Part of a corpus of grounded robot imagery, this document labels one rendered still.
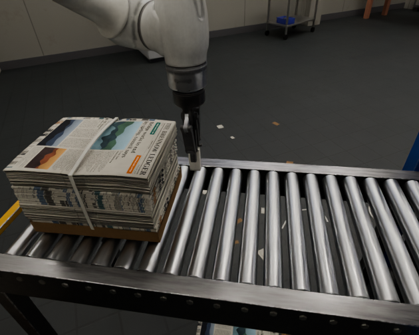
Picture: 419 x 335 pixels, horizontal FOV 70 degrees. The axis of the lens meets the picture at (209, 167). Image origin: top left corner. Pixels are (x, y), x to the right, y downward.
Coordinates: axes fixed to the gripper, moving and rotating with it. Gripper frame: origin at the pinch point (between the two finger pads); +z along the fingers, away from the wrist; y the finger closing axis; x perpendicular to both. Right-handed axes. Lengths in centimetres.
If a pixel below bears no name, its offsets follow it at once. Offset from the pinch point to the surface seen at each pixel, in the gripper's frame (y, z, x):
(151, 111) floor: -217, 99, -100
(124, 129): -7.3, -3.8, -22.1
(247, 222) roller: 3.4, 19.3, 15.1
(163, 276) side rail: 23.9, 19.1, -4.3
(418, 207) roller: -10, 20, 66
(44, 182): 14.5, -0.6, -35.2
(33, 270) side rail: 27, 19, -38
